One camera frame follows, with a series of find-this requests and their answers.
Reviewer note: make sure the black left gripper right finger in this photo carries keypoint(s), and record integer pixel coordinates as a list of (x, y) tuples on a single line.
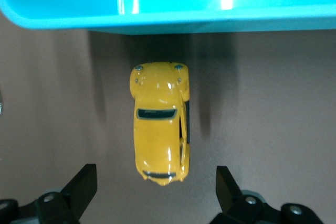
[(236, 200)]

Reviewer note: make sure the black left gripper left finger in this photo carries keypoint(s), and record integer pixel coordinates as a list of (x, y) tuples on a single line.
[(73, 197)]

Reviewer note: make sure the yellow beetle toy car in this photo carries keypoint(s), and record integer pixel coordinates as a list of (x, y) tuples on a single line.
[(157, 134)]

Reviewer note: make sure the brown table mat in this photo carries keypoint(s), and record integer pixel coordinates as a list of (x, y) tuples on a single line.
[(262, 103)]

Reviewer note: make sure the turquoise plastic bin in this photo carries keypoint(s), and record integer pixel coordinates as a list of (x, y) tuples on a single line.
[(78, 1)]

